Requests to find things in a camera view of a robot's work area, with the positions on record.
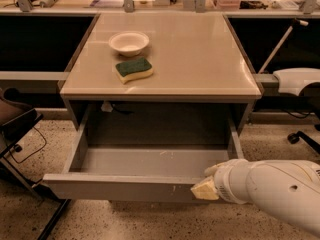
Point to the grey top drawer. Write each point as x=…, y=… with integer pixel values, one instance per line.
x=146, y=152

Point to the white bowl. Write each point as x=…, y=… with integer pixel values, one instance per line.
x=129, y=43

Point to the white chair armrest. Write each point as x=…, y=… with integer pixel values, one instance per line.
x=294, y=80

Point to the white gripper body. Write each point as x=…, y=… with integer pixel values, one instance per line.
x=226, y=180

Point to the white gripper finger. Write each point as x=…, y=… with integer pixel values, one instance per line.
x=220, y=168

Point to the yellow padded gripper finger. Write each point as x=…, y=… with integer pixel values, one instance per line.
x=205, y=190

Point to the grey drawer cabinet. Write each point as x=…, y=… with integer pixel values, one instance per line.
x=194, y=56

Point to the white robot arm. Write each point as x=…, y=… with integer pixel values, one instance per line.
x=288, y=190

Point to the green yellow sponge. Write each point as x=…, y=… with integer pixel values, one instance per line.
x=134, y=69

